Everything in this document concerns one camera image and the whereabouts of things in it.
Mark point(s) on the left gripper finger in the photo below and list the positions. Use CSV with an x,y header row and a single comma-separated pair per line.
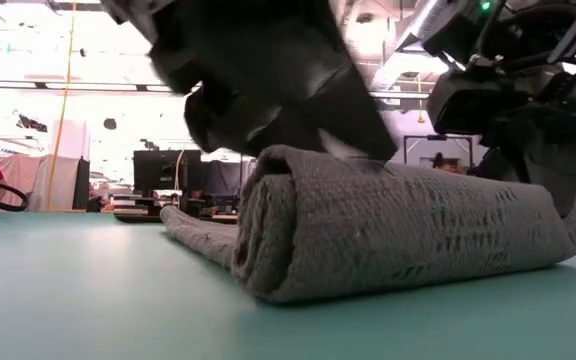
x,y
228,125
353,115

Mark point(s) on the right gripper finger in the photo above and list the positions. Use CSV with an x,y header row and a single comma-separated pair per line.
x,y
558,150
500,167

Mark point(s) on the grey knitted towel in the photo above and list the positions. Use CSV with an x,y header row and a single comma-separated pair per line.
x,y
393,230

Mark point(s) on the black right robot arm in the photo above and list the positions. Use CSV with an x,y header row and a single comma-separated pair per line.
x,y
468,30

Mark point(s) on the ceiling light strip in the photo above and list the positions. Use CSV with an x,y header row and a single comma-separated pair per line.
x,y
160,89
3,84
93,86
403,94

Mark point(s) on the yellow hanging pendant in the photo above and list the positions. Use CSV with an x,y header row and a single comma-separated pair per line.
x,y
420,120

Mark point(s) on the large black monitor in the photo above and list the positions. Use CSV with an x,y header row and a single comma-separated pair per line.
x,y
165,172

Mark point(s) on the small black ceiling fixture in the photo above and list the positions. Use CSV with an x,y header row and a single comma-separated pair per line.
x,y
110,124

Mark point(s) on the black upright panel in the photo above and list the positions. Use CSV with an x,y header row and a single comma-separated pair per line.
x,y
81,185

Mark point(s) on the pink fabric partition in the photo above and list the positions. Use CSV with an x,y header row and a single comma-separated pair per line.
x,y
33,182

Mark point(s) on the teal table mat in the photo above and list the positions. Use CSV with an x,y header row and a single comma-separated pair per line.
x,y
93,300

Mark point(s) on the black metal gantry frame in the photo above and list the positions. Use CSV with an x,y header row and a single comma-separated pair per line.
x,y
438,137

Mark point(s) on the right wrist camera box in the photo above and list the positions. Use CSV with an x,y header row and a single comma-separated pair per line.
x,y
468,102

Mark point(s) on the slim smooth silver duct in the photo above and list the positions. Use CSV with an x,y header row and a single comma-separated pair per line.
x,y
418,25

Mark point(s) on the black table frame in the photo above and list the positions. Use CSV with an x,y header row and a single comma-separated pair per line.
x,y
138,218

